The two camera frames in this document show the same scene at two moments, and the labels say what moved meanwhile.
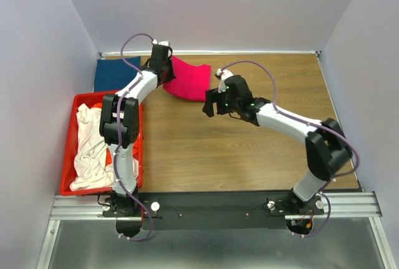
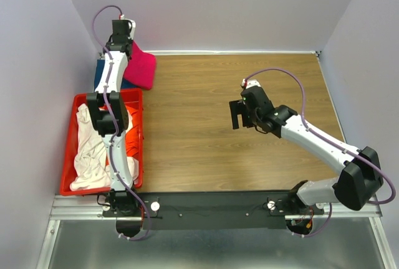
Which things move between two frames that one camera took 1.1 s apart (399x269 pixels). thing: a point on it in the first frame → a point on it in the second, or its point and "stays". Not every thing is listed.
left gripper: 170,76 → 129,42
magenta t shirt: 191,81 → 141,70
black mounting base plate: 208,210 stays
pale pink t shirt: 93,168 stays
